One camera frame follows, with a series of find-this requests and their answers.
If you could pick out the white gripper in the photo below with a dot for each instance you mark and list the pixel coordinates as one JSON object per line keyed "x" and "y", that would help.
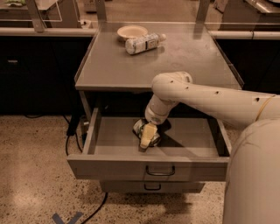
{"x": 153, "y": 117}

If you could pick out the green white 7up can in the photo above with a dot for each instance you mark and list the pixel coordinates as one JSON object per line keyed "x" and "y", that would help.
{"x": 147, "y": 133}

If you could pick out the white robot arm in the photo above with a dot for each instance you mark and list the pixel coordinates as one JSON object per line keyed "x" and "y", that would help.
{"x": 252, "y": 190}

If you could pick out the open grey top drawer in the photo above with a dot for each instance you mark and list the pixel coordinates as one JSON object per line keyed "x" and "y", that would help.
{"x": 198, "y": 148}

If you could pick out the lower grey drawer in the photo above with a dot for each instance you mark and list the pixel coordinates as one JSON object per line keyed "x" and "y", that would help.
{"x": 137, "y": 187}

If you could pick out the grey cabinet counter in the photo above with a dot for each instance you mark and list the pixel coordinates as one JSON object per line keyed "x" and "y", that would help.
{"x": 119, "y": 84}

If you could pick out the white plastic bottle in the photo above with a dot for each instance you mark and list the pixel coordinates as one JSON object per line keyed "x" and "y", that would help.
{"x": 144, "y": 43}

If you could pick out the white ceramic bowl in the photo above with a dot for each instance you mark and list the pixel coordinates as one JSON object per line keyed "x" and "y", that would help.
{"x": 131, "y": 31}

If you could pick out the top drawer metal handle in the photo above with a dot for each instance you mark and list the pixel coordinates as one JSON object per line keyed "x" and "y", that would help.
{"x": 160, "y": 171}

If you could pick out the drawer metal handle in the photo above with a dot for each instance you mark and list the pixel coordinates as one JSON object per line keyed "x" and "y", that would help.
{"x": 160, "y": 171}
{"x": 152, "y": 187}

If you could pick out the lower drawer metal handle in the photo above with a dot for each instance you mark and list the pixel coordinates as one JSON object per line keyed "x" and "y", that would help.
{"x": 152, "y": 187}

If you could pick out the white horizontal rail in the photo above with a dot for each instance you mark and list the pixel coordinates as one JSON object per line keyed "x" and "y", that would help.
{"x": 75, "y": 32}

